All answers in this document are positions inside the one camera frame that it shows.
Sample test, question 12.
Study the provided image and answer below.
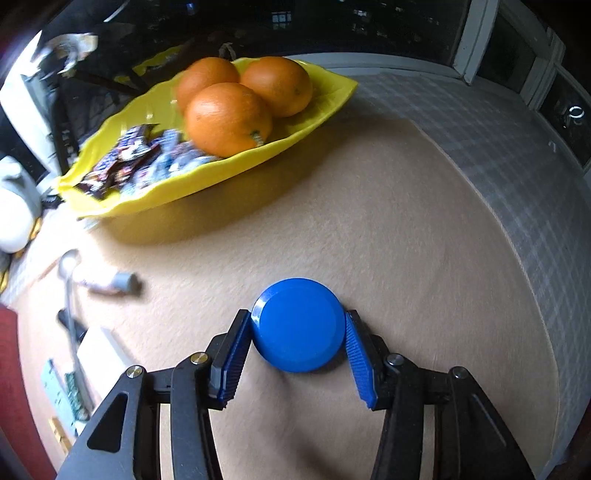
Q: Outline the white window frame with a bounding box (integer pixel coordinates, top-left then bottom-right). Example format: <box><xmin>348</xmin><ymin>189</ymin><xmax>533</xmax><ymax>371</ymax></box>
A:
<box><xmin>455</xmin><ymin>0</ymin><xmax>591</xmax><ymax>176</ymax></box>

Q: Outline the checked cloth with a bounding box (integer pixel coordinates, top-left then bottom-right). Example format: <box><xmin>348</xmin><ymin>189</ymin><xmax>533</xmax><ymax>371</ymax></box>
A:
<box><xmin>286</xmin><ymin>53</ymin><xmax>591</xmax><ymax>480</ymax></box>

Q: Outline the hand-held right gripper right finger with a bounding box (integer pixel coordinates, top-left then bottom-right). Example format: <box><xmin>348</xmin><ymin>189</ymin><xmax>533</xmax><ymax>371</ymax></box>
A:
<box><xmin>345</xmin><ymin>309</ymin><xmax>536</xmax><ymax>480</ymax></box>

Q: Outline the green circuit board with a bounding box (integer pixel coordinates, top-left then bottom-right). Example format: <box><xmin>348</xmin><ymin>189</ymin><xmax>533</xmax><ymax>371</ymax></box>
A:
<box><xmin>62</xmin><ymin>371</ymin><xmax>89</xmax><ymax>422</ymax></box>

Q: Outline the yellow leaf-shaped bowl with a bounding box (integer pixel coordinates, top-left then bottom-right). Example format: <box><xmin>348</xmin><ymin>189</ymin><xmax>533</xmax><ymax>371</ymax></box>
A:
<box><xmin>58</xmin><ymin>56</ymin><xmax>360</xmax><ymax>220</ymax></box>

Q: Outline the pale green flat packet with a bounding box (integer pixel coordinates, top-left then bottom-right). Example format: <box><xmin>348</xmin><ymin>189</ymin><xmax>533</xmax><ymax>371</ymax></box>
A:
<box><xmin>41</xmin><ymin>360</ymin><xmax>62</xmax><ymax>403</ymax></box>

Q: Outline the orange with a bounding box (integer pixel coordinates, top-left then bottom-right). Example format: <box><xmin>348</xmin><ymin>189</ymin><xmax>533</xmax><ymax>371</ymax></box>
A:
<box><xmin>177</xmin><ymin>56</ymin><xmax>241</xmax><ymax>114</ymax></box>
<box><xmin>185</xmin><ymin>82</ymin><xmax>273</xmax><ymax>158</ymax></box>
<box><xmin>239</xmin><ymin>56</ymin><xmax>314</xmax><ymax>117</ymax></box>

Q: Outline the white charger plug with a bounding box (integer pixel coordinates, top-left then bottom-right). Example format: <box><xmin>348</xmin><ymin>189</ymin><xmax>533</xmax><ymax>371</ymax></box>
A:
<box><xmin>76</xmin><ymin>327</ymin><xmax>139</xmax><ymax>407</ymax></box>

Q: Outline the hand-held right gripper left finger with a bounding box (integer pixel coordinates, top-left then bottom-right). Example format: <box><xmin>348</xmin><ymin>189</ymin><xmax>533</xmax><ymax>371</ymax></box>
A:
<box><xmin>55</xmin><ymin>308</ymin><xmax>254</xmax><ymax>480</ymax></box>

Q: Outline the black cylinder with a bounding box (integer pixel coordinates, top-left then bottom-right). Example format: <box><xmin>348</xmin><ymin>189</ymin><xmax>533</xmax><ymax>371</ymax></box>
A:
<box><xmin>56</xmin><ymin>309</ymin><xmax>88</xmax><ymax>340</ymax></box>

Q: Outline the beige felt mat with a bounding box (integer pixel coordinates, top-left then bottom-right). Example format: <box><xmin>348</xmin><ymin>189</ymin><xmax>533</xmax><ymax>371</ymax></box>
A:
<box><xmin>9</xmin><ymin>117</ymin><xmax>566</xmax><ymax>480</ymax></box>

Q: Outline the black light stand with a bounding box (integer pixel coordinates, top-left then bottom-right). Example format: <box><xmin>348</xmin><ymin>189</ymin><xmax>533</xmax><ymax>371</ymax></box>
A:
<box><xmin>44</xmin><ymin>69</ymin><xmax>153</xmax><ymax>160</ymax></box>

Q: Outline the small penguin plush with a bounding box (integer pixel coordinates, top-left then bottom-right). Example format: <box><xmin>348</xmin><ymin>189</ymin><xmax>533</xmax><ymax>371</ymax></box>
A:
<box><xmin>0</xmin><ymin>156</ymin><xmax>43</xmax><ymax>254</ymax></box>

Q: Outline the pink bottle with grey cap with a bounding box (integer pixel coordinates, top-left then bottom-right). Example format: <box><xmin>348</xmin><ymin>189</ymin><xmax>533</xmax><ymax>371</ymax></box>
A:
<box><xmin>76</xmin><ymin>270</ymin><xmax>141</xmax><ymax>296</ymax></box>

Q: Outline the pile of candy packets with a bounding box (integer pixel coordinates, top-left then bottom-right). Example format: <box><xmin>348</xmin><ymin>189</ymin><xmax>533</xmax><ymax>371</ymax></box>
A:
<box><xmin>76</xmin><ymin>124</ymin><xmax>222</xmax><ymax>199</ymax></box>

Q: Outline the blue round lid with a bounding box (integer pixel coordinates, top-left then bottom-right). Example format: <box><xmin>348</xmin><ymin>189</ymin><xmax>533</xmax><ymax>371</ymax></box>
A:
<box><xmin>250</xmin><ymin>278</ymin><xmax>347</xmax><ymax>374</ymax></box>

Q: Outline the grey plastic spoon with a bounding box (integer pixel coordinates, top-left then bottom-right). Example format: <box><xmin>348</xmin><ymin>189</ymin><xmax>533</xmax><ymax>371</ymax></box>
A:
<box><xmin>56</xmin><ymin>248</ymin><xmax>84</xmax><ymax>370</ymax></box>

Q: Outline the crumpled white paper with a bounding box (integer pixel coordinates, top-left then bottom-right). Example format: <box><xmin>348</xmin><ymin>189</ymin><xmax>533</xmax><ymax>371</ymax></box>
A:
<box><xmin>34</xmin><ymin>33</ymin><xmax>100</xmax><ymax>75</ymax></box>

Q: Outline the small yellow packet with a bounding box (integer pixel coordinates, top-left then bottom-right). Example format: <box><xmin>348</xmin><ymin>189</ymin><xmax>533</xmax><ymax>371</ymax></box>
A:
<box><xmin>50</xmin><ymin>416</ymin><xmax>75</xmax><ymax>449</ymax></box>

